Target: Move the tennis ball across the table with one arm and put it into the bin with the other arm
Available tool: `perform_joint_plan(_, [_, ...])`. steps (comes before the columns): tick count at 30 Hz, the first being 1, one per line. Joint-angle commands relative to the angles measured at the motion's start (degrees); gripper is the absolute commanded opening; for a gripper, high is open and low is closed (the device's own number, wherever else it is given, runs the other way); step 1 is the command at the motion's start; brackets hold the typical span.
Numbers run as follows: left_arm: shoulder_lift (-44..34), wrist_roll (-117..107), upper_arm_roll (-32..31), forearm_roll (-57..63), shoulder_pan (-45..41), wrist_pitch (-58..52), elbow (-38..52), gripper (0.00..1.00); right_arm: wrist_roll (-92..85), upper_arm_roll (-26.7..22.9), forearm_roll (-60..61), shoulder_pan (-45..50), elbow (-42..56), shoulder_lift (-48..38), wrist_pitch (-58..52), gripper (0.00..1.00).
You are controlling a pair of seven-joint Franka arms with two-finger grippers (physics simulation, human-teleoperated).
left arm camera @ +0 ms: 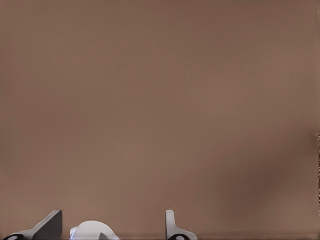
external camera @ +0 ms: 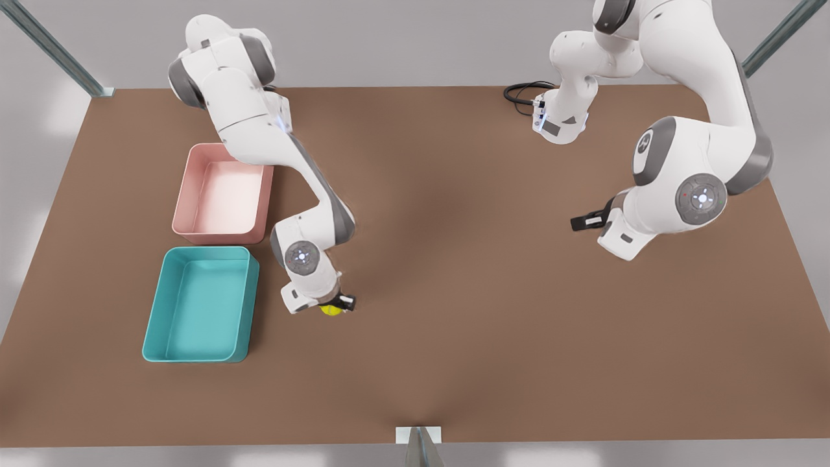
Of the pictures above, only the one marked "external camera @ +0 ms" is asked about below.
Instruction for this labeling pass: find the teal rectangular tray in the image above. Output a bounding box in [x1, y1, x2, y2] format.
[142, 246, 261, 363]

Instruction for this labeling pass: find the pink rectangular tray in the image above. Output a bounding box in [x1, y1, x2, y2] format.
[172, 143, 274, 245]

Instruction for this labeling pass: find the black cable loop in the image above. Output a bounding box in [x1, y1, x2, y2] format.
[504, 81, 557, 117]

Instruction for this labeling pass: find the silver frame post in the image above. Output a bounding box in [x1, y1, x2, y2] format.
[741, 0, 830, 78]
[0, 0, 115, 98]
[396, 426, 445, 467]

